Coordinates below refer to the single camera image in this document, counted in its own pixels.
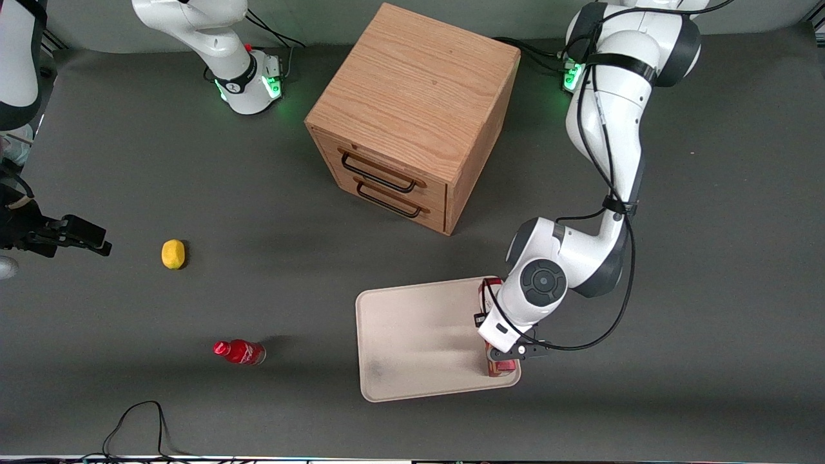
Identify wooden drawer front with handle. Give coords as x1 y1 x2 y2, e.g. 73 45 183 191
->
335 173 447 233
320 132 448 211

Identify black metal drawer handle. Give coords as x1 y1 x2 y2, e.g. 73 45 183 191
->
354 179 431 218
339 149 427 193

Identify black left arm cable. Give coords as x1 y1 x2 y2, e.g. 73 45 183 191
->
483 0 737 353

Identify beige rectangular tray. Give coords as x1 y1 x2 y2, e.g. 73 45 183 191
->
355 276 521 403

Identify red plastic soda bottle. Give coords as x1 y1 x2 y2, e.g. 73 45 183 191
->
213 340 267 367

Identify yellow lemon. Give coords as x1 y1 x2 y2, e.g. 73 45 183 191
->
161 239 186 270

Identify thin black looped cable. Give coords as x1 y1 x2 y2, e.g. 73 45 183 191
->
82 400 217 462

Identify oak wooden drawer cabinet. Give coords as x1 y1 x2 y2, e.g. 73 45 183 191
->
304 2 521 237

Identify red cookie box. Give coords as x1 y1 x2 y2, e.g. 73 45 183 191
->
478 277 520 378

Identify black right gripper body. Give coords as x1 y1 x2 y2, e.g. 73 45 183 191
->
0 161 51 253

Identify black arm base cables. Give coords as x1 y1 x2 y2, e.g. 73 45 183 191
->
493 35 581 73
244 8 307 83

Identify black left arm base cables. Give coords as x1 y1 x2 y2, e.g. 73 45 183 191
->
493 35 581 73

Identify black right arm base cables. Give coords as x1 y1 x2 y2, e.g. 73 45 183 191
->
244 8 307 83

